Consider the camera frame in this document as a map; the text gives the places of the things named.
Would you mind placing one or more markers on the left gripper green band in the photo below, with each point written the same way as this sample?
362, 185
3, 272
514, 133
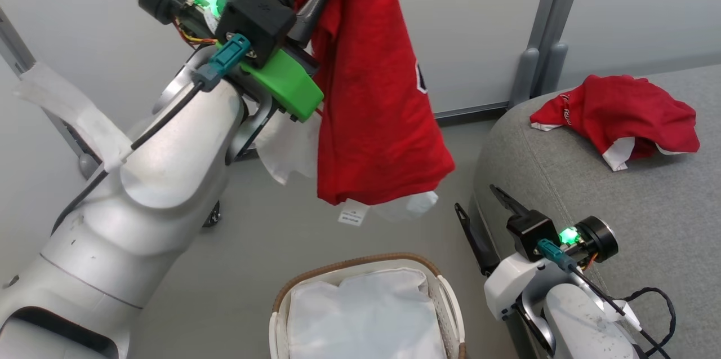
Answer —
287, 85

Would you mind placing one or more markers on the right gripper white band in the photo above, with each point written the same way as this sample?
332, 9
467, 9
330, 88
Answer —
510, 283

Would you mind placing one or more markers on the red shirt with white label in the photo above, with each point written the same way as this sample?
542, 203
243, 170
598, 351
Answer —
372, 94

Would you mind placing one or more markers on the red shirt with white cuffs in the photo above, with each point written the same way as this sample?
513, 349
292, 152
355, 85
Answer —
619, 111

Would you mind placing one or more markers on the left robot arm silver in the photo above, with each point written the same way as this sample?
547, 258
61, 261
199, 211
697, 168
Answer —
141, 207

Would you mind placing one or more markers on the grey fabric sofa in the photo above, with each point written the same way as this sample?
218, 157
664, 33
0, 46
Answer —
648, 207

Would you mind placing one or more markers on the white basket with wicker rim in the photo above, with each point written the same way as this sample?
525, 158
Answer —
450, 302

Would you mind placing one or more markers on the white cloth basket liner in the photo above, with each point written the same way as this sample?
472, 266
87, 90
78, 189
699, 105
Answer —
366, 314

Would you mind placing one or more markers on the black caster wheel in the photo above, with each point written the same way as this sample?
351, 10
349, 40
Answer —
213, 216

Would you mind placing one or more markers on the white tape strip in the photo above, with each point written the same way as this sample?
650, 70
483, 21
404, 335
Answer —
79, 111

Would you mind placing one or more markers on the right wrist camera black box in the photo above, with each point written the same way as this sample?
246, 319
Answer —
529, 232

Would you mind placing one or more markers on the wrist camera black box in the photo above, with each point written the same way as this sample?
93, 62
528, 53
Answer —
256, 18
529, 232

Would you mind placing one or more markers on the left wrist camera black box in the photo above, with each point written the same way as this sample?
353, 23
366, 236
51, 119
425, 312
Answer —
256, 18

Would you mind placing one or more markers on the grey partition bottom rail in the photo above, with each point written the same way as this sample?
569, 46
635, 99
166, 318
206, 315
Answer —
473, 110

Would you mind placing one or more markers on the grey partition corner frame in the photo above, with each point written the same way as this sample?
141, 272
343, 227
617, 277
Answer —
14, 49

